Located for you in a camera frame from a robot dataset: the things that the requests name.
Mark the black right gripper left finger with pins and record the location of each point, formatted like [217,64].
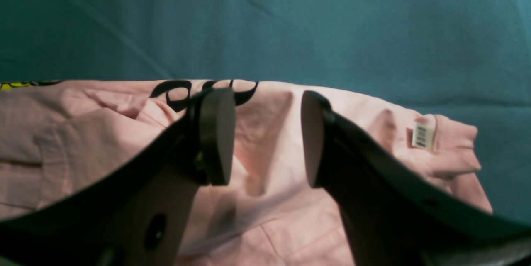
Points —
[137,215]

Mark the teal table cloth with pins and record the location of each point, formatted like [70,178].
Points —
[467,59]

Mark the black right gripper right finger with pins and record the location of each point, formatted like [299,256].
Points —
[391,216]

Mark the pink T-shirt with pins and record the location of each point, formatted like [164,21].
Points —
[59,138]

